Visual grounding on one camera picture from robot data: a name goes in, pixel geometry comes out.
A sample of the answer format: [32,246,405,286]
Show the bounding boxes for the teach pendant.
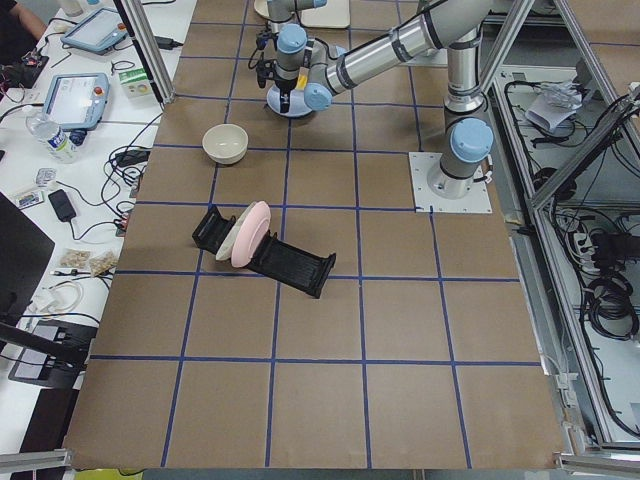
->
[43,73,110,131]
[61,8,128,55]

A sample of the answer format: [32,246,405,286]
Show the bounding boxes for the clear water bottle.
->
[25,111,76,164]

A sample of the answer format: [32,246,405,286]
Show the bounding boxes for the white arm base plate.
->
[408,152,493,214]

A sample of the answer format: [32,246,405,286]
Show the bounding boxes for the black plate rack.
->
[192,206,336,299]

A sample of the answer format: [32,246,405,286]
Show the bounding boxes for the cream plate under lemon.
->
[253,0,269,19]

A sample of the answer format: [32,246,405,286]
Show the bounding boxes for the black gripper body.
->
[277,77,295,105]

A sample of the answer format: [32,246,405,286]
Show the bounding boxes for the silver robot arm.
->
[254,1,351,98]
[255,1,494,200]

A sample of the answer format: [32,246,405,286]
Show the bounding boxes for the black monitor stand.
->
[1,196,97,389]

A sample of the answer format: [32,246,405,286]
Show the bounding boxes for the light blue plate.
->
[266,85,312,118]

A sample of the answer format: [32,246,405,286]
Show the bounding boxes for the aluminium frame post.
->
[113,0,175,105]

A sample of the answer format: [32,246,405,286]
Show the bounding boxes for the cream ceramic bowl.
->
[202,124,249,165]

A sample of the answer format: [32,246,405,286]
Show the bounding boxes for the cream plate in rack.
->
[215,214,246,261]

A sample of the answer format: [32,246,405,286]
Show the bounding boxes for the green white box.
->
[118,68,153,99]

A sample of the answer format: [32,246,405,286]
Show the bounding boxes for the bag of nuts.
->
[88,251,118,277]
[59,249,92,269]

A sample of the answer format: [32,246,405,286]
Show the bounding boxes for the upper teach pendant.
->
[61,8,128,55]

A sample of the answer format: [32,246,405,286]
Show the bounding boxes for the black power adapter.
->
[48,189,77,222]

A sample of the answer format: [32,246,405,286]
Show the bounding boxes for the pink plate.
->
[231,201,271,268]

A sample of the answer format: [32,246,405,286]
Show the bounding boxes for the white rectangular tray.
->
[300,0,351,29]

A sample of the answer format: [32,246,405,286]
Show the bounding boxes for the lower teach pendant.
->
[43,73,110,131]

